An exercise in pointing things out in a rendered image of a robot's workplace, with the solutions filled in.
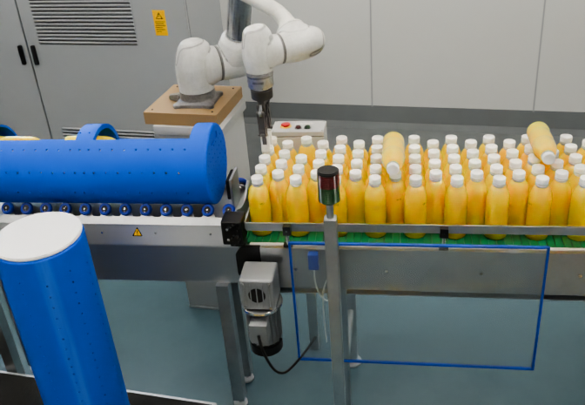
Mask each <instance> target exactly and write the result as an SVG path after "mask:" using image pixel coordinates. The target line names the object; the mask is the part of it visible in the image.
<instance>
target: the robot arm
mask: <svg viewBox="0 0 585 405"><path fill-rule="evenodd" d="M252 7H254V8H255V9H257V10H260V11H262V12H264V13H266V14H267V15H268V16H270V17H271V18H273V19H274V20H275V21H276V23H277V24H278V26H279V28H278V29H277V32H276V34H272V33H271V31H270V30H269V29H268V27H267V26H266V25H265V24H252V25H251V19H252ZM324 47H325V35H324V33H323V31H322V30H321V29H320V28H318V27H315V26H308V25H307V24H304V23H303V22H302V21H301V20H300V19H295V18H294V17H293V16H292V14H291V13H290V12H289V11H288V10H287V9H286V8H285V7H284V6H282V5H281V4H279V3H277V2H276V1H274V0H228V3H227V25H226V30H225V31H224V32H223V33H222V35H221V38H220V39H219V42H218V44H217V45H213V46H212V45H209V43H208V42H206V41H205V40H204V39H202V38H198V37H191V38H187V39H185V40H183V41H182V42H181V43H180V44H179V46H178V48H177V51H176V57H175V70H176V76H177V81H178V88H179V92H177V93H172V94H170V96H169V99H170V100H174V101H178V102H177V103H175V104H174V105H173V109H213V108H214V105H215V104H216V103H217V101H218V100H219V98H220V97H221V96H223V92H222V91H215V88H214V85H215V84H216V83H217V82H219V81H222V80H229V79H234V78H241V77H244V76H247V83H248V87H249V88H250V89H251V97H252V100H254V101H257V102H258V104H257V110H258V111H256V115H257V119H258V127H259V136H260V139H261V148H262V153H270V152H271V148H270V145H272V130H271V129H272V126H271V124H272V121H271V110H270V99H271V98H272V97H273V94H272V87H273V85H274V81H273V70H272V68H274V67H276V66H278V65H280V64H287V63H296V62H299V61H303V60H306V59H308V58H311V57H315V56H316V55H318V54H319V53H321V51H322V50H323V48H324Z"/></svg>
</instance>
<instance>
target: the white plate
mask: <svg viewBox="0 0 585 405"><path fill-rule="evenodd" d="M82 229H83V226H82V223H81V221H80V219H79V218H78V217H76V216H75V215H72V214H70V213H63V212H47V213H37V214H33V215H30V216H27V217H24V218H21V219H18V220H16V221H14V222H12V223H10V224H9V225H7V226H6V227H5V228H3V229H2V230H1V231H0V259H2V260H7V261H13V262H27V261H33V260H41V259H44V258H47V257H50V256H51V255H54V254H56V253H59V252H61V251H63V250H64V249H66V248H67V247H69V246H70V245H72V244H73V243H74V242H75V241H76V240H77V238H78V237H79V236H80V234H81V232H82Z"/></svg>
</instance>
